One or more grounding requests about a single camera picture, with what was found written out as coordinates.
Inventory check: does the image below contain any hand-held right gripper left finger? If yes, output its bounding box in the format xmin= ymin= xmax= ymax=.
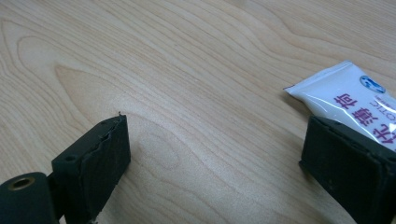
xmin=46 ymin=113 xmax=132 ymax=224

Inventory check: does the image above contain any white red-lettered packet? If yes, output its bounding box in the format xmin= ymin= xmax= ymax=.
xmin=283 ymin=60 xmax=396 ymax=148

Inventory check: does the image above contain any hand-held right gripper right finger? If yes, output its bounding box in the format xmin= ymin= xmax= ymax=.
xmin=299 ymin=115 xmax=396 ymax=224

